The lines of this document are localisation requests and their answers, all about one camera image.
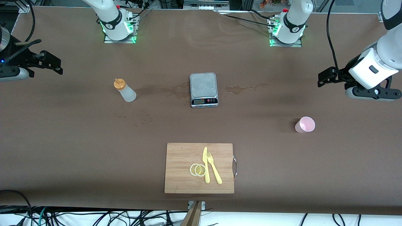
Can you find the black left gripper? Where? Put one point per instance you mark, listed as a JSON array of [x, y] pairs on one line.
[[341, 75]]

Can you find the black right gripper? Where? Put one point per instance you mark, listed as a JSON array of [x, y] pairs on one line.
[[24, 59]]

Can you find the pink plastic cup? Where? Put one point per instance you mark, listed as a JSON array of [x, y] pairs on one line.
[[306, 125]]

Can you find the translucent sauce bottle orange cap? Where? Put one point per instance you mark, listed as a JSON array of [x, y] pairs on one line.
[[127, 94]]

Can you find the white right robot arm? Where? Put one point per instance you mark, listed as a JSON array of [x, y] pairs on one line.
[[110, 18]]

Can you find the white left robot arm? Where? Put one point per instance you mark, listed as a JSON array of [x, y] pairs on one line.
[[293, 22]]

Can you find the silver digital kitchen scale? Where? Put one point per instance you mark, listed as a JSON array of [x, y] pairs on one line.
[[202, 84]]

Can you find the white power strip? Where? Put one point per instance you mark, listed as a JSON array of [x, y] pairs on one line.
[[205, 6]]

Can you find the yellow plastic fork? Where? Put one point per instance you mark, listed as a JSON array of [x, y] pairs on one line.
[[216, 175]]

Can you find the yellow plastic knife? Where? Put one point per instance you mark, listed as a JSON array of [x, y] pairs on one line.
[[207, 175]]

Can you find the lemon slice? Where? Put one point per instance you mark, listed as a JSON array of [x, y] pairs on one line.
[[200, 170], [192, 169]]

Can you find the bamboo cutting board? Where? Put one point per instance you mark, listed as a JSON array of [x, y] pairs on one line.
[[182, 175]]

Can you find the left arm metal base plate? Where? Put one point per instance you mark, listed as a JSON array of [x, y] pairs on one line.
[[284, 45]]

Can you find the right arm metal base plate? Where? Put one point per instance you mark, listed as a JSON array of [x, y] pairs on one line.
[[121, 40]]

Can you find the metal table bracket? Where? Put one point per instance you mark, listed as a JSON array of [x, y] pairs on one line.
[[203, 205]]

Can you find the wooden post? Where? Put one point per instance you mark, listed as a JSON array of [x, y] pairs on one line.
[[193, 216]]

